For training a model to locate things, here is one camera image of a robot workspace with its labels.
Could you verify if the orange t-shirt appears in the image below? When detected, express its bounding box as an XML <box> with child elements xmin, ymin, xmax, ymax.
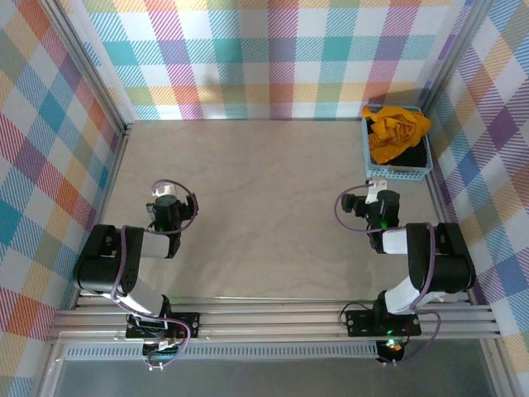
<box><xmin>362</xmin><ymin>105</ymin><xmax>431</xmax><ymax>165</ymax></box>

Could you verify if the aluminium frame post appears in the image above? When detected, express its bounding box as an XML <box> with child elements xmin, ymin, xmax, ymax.
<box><xmin>40</xmin><ymin>0</ymin><xmax>136</xmax><ymax>134</ymax></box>
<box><xmin>419</xmin><ymin>0</ymin><xmax>495</xmax><ymax>115</ymax></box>

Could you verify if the blue plastic basket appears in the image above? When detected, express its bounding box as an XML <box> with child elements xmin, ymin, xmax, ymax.
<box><xmin>361</xmin><ymin>105</ymin><xmax>435</xmax><ymax>182</ymax></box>

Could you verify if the grey slotted cable duct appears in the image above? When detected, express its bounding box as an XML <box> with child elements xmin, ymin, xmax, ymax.
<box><xmin>64</xmin><ymin>342</ymin><xmax>381</xmax><ymax>361</ymax></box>

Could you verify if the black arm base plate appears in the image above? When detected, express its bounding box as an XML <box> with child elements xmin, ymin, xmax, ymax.
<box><xmin>345</xmin><ymin>308</ymin><xmax>423</xmax><ymax>337</ymax></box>
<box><xmin>125</xmin><ymin>312</ymin><xmax>202</xmax><ymax>341</ymax></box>

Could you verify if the black t-shirt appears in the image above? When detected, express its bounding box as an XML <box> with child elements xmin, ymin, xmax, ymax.
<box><xmin>374</xmin><ymin>135</ymin><xmax>429</xmax><ymax>173</ymax></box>

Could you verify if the small electronics board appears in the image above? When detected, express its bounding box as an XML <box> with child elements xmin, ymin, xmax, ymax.
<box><xmin>141</xmin><ymin>338</ymin><xmax>183</xmax><ymax>371</ymax></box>
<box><xmin>378</xmin><ymin>337</ymin><xmax>406</xmax><ymax>365</ymax></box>

